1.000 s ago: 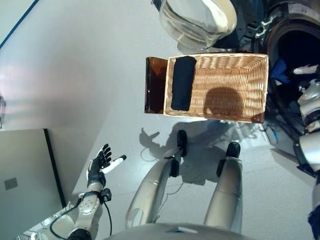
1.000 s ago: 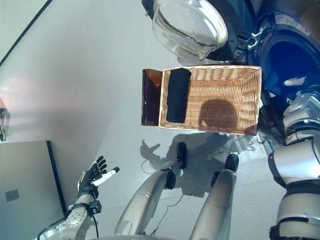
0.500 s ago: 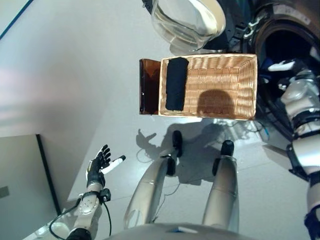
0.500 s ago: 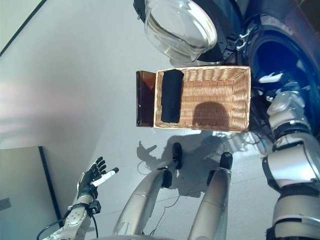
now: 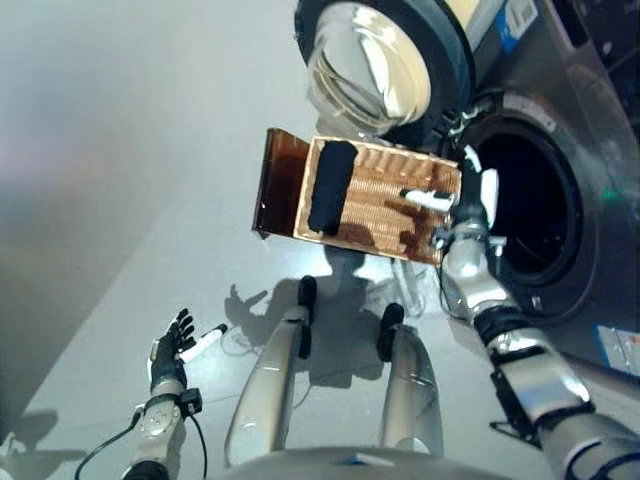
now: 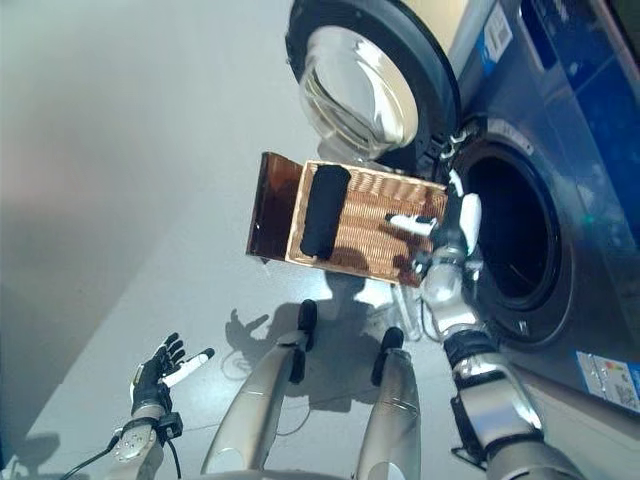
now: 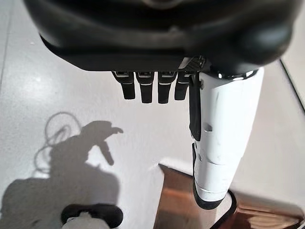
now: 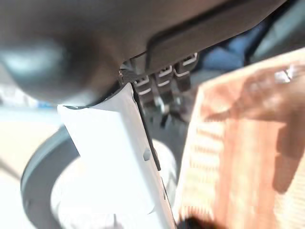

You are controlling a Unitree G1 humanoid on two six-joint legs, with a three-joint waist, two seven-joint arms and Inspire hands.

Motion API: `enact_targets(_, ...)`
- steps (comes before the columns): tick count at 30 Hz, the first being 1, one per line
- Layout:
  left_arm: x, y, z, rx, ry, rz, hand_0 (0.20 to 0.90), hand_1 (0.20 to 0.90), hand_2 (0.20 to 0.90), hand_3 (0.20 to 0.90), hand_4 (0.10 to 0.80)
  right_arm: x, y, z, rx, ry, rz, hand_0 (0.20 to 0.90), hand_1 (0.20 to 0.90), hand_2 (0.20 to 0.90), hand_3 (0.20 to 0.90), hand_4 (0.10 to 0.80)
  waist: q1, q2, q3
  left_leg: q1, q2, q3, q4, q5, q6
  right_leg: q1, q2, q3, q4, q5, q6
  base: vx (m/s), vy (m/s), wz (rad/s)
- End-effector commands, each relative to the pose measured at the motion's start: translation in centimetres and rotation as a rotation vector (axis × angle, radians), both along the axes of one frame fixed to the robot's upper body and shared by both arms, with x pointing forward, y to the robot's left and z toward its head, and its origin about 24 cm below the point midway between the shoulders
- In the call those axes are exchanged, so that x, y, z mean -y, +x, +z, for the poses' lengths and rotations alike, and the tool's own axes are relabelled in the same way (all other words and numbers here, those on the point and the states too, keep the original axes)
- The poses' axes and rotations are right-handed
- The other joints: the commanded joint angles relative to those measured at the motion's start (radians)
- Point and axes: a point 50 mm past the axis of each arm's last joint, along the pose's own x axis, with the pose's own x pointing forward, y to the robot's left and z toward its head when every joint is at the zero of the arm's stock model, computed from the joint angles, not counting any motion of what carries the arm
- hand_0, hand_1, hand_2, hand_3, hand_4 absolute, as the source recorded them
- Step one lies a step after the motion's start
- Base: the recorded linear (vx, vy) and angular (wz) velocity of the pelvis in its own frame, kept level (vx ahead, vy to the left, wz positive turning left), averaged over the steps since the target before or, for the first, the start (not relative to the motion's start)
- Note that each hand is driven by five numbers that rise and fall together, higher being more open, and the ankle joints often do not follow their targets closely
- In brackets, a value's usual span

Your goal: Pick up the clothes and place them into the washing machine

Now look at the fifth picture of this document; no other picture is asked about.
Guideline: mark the small blue white label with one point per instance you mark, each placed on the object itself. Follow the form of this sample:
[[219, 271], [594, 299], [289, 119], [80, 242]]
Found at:
[[517, 22]]

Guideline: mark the blue white appliance sticker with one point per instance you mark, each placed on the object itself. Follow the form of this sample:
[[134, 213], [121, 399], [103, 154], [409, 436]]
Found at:
[[620, 347]]

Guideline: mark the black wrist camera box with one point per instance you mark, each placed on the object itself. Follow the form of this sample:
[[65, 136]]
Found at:
[[192, 401]]

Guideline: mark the black garment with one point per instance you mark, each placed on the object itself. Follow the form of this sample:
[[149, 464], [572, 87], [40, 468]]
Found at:
[[330, 190]]

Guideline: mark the rectangular wicker laundry basket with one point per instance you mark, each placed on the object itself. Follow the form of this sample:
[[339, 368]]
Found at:
[[385, 200]]

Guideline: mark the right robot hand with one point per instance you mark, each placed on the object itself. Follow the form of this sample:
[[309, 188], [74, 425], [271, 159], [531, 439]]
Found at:
[[475, 210]]

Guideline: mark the brown glossy wooden stool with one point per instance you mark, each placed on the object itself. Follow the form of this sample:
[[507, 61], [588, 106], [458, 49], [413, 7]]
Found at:
[[280, 190]]

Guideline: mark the silver robot torso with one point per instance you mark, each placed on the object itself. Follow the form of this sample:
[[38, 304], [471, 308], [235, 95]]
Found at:
[[375, 467]]

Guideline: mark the round glass washing machine door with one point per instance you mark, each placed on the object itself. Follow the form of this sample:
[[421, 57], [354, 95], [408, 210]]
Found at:
[[380, 65]]

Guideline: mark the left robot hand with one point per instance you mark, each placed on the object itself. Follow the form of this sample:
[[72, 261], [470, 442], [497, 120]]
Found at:
[[167, 360]]

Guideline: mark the left black robot foot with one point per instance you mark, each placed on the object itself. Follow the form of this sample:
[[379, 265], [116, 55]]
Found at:
[[307, 290]]

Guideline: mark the black robot foot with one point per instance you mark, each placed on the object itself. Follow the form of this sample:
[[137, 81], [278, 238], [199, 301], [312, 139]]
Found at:
[[392, 320], [307, 290]]

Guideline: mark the right black robot foot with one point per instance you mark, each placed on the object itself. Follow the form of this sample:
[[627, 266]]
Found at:
[[392, 320]]

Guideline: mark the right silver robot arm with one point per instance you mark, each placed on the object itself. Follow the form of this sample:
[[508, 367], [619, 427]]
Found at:
[[525, 360]]

